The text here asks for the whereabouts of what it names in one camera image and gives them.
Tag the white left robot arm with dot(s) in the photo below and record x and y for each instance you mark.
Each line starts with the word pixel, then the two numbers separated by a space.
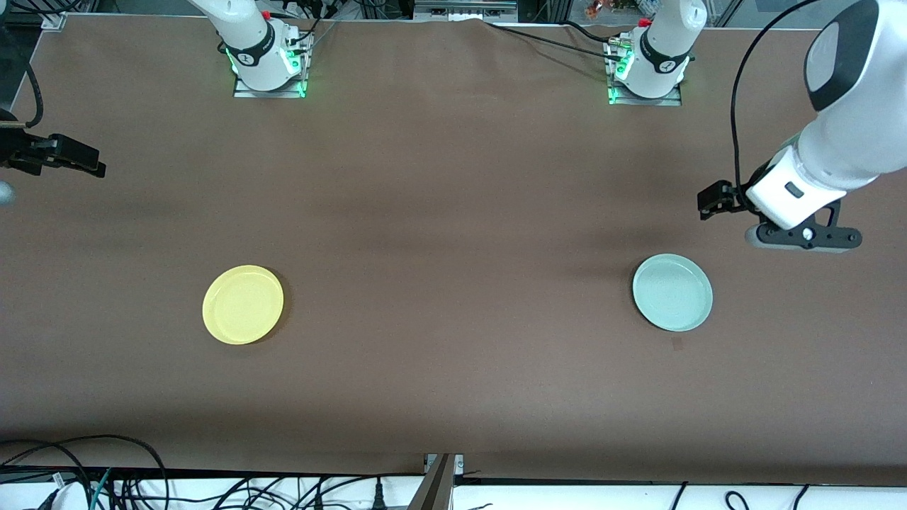
pixel 871 106

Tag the metal corner bracket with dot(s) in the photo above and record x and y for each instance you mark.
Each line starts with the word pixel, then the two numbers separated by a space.
pixel 54 21

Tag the colourful small item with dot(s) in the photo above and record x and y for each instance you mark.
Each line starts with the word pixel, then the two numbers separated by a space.
pixel 599 8

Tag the aluminium profile post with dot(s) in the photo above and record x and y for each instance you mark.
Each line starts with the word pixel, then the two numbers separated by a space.
pixel 436 489

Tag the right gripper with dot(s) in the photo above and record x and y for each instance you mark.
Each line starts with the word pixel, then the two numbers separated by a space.
pixel 15 153

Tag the brown table mat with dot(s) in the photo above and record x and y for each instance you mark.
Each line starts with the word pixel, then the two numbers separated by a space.
pixel 453 142

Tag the grey metal box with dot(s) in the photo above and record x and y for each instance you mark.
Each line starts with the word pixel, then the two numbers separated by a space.
pixel 460 8

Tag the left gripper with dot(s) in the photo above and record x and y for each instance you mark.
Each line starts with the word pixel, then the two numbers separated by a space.
pixel 737 199

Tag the yellow round plate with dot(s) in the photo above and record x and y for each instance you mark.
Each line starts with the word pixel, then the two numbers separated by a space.
pixel 243 304

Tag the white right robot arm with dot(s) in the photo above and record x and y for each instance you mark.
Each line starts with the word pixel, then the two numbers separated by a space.
pixel 251 49

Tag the black power plug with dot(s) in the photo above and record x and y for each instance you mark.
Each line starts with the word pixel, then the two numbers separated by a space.
pixel 379 499

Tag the pale green round plate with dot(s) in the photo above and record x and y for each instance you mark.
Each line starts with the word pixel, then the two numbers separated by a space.
pixel 672 292

